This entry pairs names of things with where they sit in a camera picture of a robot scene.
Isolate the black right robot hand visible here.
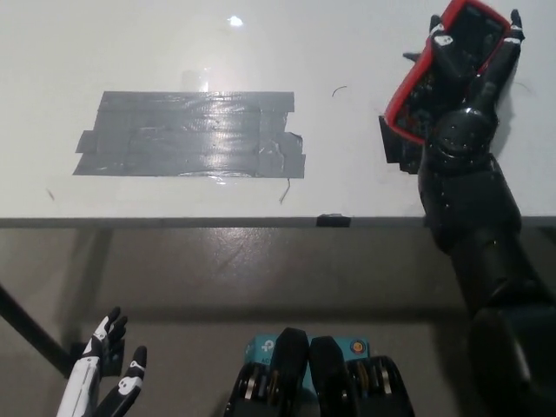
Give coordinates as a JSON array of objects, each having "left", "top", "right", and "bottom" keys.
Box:
[{"left": 423, "top": 8, "right": 525, "bottom": 175}]

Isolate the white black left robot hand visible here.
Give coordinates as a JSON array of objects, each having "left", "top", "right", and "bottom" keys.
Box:
[{"left": 56, "top": 306, "right": 149, "bottom": 417}]

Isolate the red digital multimeter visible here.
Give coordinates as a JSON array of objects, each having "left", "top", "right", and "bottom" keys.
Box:
[{"left": 384, "top": 0, "right": 513, "bottom": 148}]

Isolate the black teal robot torso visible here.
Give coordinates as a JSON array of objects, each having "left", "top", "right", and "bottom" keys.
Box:
[{"left": 223, "top": 328, "right": 414, "bottom": 417}]

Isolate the black tape patch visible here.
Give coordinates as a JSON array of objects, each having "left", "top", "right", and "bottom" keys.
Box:
[{"left": 377, "top": 114, "right": 426, "bottom": 175}]

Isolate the small black tape strip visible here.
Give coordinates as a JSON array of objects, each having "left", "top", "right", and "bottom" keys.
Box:
[{"left": 316, "top": 212, "right": 352, "bottom": 228}]

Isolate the grey duct tape patch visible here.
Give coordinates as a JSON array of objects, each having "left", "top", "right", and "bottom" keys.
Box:
[{"left": 72, "top": 90, "right": 307, "bottom": 179}]

